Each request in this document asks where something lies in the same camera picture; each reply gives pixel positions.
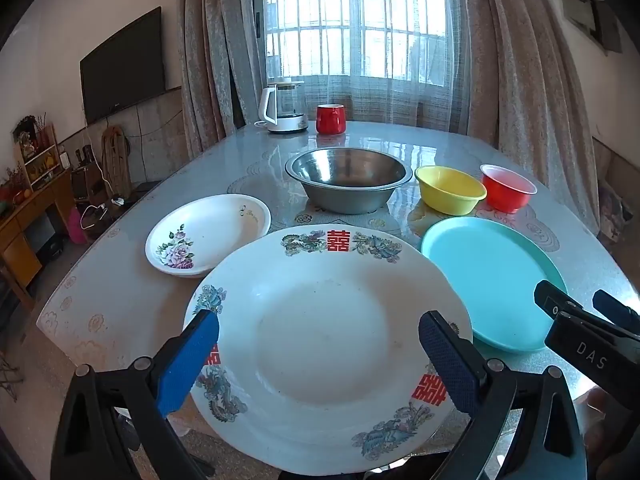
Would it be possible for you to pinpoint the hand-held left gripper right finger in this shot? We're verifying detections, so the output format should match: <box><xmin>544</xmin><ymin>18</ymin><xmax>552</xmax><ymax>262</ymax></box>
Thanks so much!
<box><xmin>417</xmin><ymin>310</ymin><xmax>588</xmax><ymax>480</ymax></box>

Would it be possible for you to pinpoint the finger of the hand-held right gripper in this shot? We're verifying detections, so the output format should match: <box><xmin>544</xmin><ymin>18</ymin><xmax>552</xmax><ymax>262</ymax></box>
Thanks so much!
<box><xmin>592</xmin><ymin>290</ymin><xmax>640</xmax><ymax>336</ymax></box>
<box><xmin>534</xmin><ymin>280</ymin><xmax>583</xmax><ymax>321</ymax></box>

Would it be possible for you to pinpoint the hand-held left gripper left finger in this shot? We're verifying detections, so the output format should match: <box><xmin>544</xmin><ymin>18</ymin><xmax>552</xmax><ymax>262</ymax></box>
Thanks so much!
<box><xmin>50</xmin><ymin>309</ymin><xmax>221</xmax><ymax>480</ymax></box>

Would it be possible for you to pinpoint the teal plastic plate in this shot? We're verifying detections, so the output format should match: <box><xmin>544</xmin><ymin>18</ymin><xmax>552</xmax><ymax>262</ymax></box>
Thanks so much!
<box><xmin>421</xmin><ymin>216</ymin><xmax>568</xmax><ymax>353</ymax></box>

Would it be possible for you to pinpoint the red plastic bowl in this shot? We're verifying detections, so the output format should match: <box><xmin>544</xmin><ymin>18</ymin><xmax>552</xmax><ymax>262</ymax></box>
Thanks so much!
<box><xmin>480</xmin><ymin>163</ymin><xmax>538</xmax><ymax>213</ymax></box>

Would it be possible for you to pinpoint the large white dragon-print plate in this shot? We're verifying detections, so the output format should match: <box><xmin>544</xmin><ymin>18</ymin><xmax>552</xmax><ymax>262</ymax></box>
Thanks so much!
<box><xmin>184</xmin><ymin>224</ymin><xmax>474</xmax><ymax>476</ymax></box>

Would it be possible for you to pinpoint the white floral plate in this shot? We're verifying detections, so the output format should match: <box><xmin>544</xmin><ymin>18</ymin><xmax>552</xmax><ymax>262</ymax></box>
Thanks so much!
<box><xmin>145</xmin><ymin>193</ymin><xmax>272</xmax><ymax>278</ymax></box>

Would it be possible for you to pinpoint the yellow plastic bowl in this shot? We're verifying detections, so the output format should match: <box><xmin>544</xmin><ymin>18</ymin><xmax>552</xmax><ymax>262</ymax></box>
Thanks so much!
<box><xmin>414</xmin><ymin>165</ymin><xmax>488</xmax><ymax>215</ymax></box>

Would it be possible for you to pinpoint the stainless steel bowl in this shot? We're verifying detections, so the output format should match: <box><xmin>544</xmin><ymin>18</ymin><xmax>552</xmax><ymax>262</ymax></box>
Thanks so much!
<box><xmin>285</xmin><ymin>147</ymin><xmax>407</xmax><ymax>215</ymax></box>

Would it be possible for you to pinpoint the printed bag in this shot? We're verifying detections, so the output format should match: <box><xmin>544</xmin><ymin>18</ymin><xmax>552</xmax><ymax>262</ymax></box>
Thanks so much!
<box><xmin>597</xmin><ymin>170</ymin><xmax>636</xmax><ymax>246</ymax></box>

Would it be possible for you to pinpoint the pink bottle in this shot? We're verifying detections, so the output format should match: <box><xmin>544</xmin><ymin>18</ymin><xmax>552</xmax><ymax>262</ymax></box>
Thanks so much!
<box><xmin>67</xmin><ymin>207</ymin><xmax>87</xmax><ymax>246</ymax></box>

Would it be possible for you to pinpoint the wooden cabinet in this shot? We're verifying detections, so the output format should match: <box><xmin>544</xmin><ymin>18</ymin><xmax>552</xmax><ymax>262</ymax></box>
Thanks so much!
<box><xmin>0</xmin><ymin>167</ymin><xmax>76</xmax><ymax>301</ymax></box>

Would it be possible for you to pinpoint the beige velvet curtain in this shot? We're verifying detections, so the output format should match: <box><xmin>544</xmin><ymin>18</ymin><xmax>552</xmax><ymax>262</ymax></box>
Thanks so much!
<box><xmin>176</xmin><ymin>0</ymin><xmax>271</xmax><ymax>158</ymax></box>
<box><xmin>460</xmin><ymin>0</ymin><xmax>601</xmax><ymax>231</ymax></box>

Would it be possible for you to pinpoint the wooden shelf with ornaments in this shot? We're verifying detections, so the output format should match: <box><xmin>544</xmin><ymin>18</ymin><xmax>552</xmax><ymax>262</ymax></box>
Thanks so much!
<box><xmin>12</xmin><ymin>115</ymin><xmax>63</xmax><ymax>188</ymax></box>

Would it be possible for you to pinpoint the white sheer curtain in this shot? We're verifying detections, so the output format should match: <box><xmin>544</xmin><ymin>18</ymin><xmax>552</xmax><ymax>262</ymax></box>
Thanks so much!
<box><xmin>250</xmin><ymin>0</ymin><xmax>471</xmax><ymax>133</ymax></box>

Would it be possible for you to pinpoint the red mug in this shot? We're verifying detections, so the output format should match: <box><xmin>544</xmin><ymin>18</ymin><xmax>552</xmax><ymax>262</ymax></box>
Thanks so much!
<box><xmin>315</xmin><ymin>104</ymin><xmax>347</xmax><ymax>135</ymax></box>

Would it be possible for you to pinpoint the black flat television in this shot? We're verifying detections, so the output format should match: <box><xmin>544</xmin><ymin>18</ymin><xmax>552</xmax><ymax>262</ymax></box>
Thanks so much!
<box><xmin>80</xmin><ymin>6</ymin><xmax>167</xmax><ymax>126</ymax></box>

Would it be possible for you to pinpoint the barred window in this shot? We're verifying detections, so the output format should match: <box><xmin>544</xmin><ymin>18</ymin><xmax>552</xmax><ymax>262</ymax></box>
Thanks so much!
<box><xmin>262</xmin><ymin>0</ymin><xmax>446</xmax><ymax>86</ymax></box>

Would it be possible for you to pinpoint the white charging cable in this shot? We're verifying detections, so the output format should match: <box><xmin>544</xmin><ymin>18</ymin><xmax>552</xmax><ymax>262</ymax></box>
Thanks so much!
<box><xmin>82</xmin><ymin>125</ymin><xmax>111</xmax><ymax>233</ymax></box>

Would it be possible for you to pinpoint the glass kettle with white handle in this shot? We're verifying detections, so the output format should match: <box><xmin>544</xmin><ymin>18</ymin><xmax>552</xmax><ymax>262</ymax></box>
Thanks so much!
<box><xmin>255</xmin><ymin>81</ymin><xmax>310</xmax><ymax>134</ymax></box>

